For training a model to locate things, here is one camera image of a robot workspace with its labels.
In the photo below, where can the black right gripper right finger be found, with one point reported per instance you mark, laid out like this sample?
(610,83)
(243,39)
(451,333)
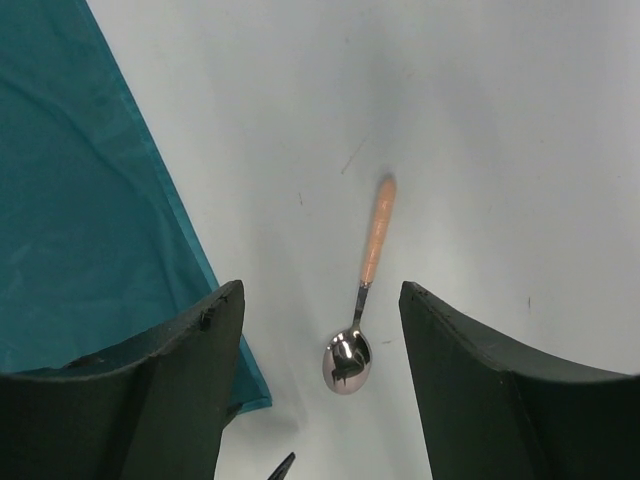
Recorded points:
(492,407)

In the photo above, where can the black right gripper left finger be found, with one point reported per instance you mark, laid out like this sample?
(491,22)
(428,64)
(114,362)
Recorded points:
(151,407)

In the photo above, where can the teal satin napkin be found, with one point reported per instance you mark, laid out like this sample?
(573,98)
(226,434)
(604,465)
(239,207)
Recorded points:
(96,244)

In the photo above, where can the wooden handled metal spoon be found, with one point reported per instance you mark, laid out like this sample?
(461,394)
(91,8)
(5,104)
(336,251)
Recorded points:
(347,357)

